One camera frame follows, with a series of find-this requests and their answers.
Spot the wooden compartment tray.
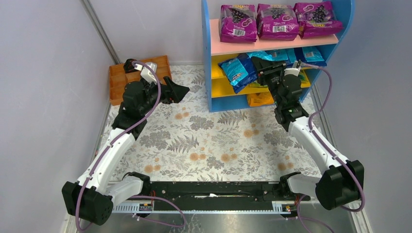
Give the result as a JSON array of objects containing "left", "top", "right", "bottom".
[{"left": 109, "top": 55, "right": 172, "bottom": 106}]

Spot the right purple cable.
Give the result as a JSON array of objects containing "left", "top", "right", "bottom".
[{"left": 292, "top": 61, "right": 366, "bottom": 233}]

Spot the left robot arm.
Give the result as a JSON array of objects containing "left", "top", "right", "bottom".
[{"left": 62, "top": 76, "right": 190, "bottom": 227}]

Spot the purple candy bag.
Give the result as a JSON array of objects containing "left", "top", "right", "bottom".
[
  {"left": 257, "top": 3, "right": 299, "bottom": 41},
  {"left": 293, "top": 1, "right": 343, "bottom": 39},
  {"left": 219, "top": 4, "right": 258, "bottom": 43}
]

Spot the blue shelf unit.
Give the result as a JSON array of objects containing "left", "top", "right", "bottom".
[{"left": 201, "top": 0, "right": 355, "bottom": 112}]

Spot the floral table mat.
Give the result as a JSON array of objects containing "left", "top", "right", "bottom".
[{"left": 109, "top": 65, "right": 321, "bottom": 183}]

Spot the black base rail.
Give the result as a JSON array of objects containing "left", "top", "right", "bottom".
[{"left": 129, "top": 182, "right": 302, "bottom": 214}]

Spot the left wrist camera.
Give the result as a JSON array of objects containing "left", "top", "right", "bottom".
[{"left": 132, "top": 61, "right": 157, "bottom": 83}]

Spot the black tape roll back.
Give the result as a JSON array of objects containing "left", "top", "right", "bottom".
[{"left": 123, "top": 58, "right": 137, "bottom": 73}]

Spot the left purple candy bag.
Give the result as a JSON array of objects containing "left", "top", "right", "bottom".
[{"left": 219, "top": 4, "right": 258, "bottom": 43}]

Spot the middle purple candy bag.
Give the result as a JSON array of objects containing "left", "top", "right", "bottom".
[{"left": 257, "top": 3, "right": 299, "bottom": 41}]

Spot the large blue candy bag front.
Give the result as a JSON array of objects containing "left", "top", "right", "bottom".
[{"left": 293, "top": 46, "right": 327, "bottom": 67}]

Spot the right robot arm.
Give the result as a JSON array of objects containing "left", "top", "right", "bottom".
[{"left": 251, "top": 57, "right": 365, "bottom": 212}]

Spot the right purple candy bag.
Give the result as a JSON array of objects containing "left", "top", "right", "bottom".
[{"left": 293, "top": 1, "right": 343, "bottom": 39}]

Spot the green candy bag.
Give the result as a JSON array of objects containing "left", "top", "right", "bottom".
[{"left": 298, "top": 70, "right": 311, "bottom": 88}]

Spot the orange mango candy bag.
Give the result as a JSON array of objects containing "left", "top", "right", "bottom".
[{"left": 246, "top": 92, "right": 275, "bottom": 107}]

